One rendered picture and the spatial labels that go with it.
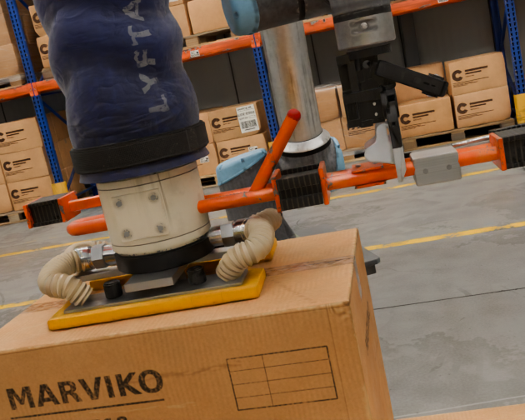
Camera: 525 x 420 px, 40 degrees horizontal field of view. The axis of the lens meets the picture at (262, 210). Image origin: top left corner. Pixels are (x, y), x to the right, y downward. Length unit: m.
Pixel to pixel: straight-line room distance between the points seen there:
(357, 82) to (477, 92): 7.19
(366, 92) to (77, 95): 0.44
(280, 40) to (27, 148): 7.62
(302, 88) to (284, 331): 0.95
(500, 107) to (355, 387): 7.41
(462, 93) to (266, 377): 7.36
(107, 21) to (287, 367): 0.57
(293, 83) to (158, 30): 0.77
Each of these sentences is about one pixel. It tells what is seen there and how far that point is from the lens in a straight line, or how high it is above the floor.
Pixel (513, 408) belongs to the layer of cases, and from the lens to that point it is 1.53.
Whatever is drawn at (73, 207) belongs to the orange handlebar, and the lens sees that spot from 1.56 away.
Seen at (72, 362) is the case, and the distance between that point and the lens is 1.15.
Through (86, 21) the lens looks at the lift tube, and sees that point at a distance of 1.13.
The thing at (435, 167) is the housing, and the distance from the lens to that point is 1.16.
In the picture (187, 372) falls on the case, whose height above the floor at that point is 0.87.
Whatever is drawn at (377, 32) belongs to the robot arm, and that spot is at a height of 1.29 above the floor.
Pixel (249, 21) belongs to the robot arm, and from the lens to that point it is 1.22.
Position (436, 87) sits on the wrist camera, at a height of 1.19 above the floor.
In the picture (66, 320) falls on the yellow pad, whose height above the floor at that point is 0.96.
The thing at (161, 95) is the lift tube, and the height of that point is 1.27.
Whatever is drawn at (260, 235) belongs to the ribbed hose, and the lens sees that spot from 1.12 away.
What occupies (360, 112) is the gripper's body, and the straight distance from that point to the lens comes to 1.15.
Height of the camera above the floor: 1.28
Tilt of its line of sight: 11 degrees down
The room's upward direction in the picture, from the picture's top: 12 degrees counter-clockwise
